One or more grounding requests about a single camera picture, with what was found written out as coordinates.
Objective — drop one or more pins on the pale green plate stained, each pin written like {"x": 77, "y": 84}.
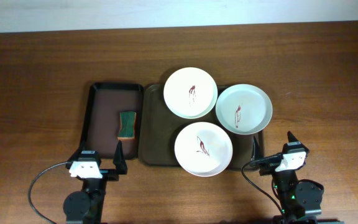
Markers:
{"x": 244, "y": 109}

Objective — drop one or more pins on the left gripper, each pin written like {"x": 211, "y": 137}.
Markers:
{"x": 112, "y": 174}

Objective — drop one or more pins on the green and orange sponge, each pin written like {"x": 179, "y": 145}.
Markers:
{"x": 127, "y": 125}

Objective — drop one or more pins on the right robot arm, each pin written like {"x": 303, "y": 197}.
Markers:
{"x": 300, "y": 199}

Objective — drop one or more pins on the large brown serving tray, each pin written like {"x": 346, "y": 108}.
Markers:
{"x": 160, "y": 127}

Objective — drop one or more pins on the white plate bottom stained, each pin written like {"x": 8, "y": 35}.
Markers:
{"x": 203, "y": 149}

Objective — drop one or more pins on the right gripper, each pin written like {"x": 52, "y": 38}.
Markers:
{"x": 267, "y": 168}

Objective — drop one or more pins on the small black tray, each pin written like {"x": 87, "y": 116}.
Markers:
{"x": 102, "y": 117}

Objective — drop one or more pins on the white plate stained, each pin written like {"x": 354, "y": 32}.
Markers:
{"x": 190, "y": 93}
{"x": 203, "y": 149}

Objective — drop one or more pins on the white plate top stained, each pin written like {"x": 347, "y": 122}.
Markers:
{"x": 190, "y": 93}

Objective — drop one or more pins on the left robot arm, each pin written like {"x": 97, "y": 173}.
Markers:
{"x": 86, "y": 205}

